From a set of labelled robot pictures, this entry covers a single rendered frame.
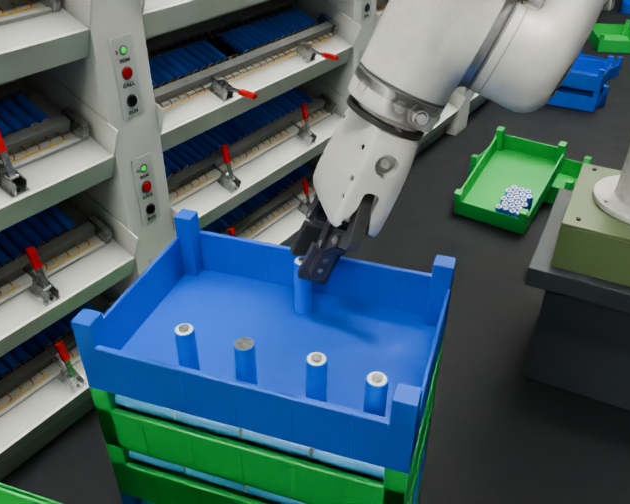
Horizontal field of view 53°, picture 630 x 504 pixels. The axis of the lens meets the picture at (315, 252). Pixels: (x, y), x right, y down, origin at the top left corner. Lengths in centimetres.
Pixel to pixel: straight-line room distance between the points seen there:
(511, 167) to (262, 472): 148
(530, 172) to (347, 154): 139
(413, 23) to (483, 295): 106
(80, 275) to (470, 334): 80
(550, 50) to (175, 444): 47
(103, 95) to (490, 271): 100
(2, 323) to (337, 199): 63
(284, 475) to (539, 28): 43
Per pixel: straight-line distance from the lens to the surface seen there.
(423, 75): 53
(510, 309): 150
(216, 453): 61
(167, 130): 111
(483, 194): 186
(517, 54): 53
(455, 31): 53
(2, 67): 92
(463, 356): 135
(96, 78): 100
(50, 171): 100
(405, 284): 66
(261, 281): 71
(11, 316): 105
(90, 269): 111
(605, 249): 112
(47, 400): 118
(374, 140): 54
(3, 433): 116
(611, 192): 122
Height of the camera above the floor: 91
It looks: 35 degrees down
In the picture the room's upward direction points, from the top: straight up
